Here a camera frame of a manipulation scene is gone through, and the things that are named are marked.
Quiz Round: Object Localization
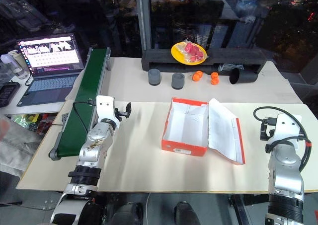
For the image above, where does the aluminium profile post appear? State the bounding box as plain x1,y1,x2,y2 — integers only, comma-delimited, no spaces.
135,0,153,53

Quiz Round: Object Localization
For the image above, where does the black keypad device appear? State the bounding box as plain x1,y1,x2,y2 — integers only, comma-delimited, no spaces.
0,81,21,108

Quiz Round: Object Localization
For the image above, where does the white bottle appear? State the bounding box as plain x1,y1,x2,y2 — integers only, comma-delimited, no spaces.
0,53,16,73

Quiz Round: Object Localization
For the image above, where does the white plastic sheet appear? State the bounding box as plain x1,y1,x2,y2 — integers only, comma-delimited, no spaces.
0,115,48,179

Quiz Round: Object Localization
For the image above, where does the black foam block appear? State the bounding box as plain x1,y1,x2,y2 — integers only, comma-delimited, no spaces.
141,48,268,75

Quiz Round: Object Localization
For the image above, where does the clear glass jar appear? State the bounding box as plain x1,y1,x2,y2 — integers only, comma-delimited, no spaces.
8,49,30,80

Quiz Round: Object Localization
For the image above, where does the green conveyor belt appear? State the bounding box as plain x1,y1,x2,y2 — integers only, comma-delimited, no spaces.
48,46,112,161

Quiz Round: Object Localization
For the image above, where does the clear bag of red pieces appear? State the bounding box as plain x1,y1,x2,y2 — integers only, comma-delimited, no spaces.
177,39,209,64

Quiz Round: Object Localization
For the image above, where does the colourful packets pile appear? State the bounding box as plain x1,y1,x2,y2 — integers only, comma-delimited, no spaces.
9,113,62,134

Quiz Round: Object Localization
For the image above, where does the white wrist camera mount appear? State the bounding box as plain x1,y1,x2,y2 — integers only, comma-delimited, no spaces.
95,95,118,123
271,113,303,147

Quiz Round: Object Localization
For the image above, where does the yellow plate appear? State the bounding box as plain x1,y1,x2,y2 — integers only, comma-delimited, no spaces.
170,41,208,66

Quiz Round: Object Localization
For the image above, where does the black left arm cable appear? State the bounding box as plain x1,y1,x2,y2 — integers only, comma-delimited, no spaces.
73,99,97,138

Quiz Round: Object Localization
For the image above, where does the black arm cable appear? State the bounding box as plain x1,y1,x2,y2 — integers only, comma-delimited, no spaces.
253,106,313,173
73,99,97,138

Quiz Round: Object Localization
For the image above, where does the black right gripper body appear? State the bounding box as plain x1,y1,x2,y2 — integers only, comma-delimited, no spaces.
265,122,276,139

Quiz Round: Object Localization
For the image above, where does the black cylinder container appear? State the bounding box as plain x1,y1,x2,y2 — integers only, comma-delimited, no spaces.
229,68,259,85

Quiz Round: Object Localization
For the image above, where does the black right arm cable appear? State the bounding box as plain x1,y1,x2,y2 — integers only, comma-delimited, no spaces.
253,106,313,173

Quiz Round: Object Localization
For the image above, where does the grey cup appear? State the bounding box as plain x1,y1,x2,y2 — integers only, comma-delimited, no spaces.
148,69,161,87
171,73,185,90

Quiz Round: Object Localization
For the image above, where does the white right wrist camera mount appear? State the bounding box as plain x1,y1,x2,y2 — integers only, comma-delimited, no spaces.
271,113,303,147

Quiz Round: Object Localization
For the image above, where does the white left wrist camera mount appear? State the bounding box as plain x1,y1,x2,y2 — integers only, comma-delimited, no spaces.
95,95,118,123

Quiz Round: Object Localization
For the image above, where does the crumpled clear plastic bag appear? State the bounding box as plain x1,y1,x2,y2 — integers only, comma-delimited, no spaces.
217,63,245,73

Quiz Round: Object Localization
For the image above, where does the open grey laptop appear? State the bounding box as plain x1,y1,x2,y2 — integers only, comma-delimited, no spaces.
15,33,85,108

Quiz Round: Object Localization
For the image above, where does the black laptop cable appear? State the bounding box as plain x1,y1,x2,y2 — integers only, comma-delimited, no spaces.
24,73,35,97

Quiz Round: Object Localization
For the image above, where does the black table frame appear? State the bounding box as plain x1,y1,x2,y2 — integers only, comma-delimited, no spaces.
228,194,270,225

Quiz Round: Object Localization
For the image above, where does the thin white cable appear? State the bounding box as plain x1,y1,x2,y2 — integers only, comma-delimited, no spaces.
145,192,153,225

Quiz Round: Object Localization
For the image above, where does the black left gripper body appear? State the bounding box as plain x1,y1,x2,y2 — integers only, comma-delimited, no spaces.
114,107,128,119

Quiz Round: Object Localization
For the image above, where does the orange shoe box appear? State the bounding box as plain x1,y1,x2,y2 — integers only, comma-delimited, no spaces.
160,97,247,166

